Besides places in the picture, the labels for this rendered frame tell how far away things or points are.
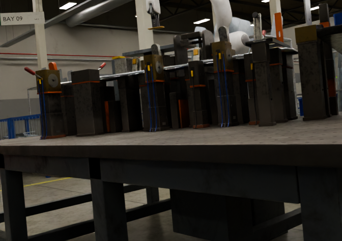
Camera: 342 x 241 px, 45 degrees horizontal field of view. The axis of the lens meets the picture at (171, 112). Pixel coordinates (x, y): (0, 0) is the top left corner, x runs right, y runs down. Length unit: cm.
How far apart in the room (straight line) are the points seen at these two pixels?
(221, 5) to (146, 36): 375
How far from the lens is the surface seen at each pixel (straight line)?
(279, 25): 205
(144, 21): 621
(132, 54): 251
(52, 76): 227
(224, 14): 249
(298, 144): 76
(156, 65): 188
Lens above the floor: 77
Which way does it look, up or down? level
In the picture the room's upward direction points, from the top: 5 degrees counter-clockwise
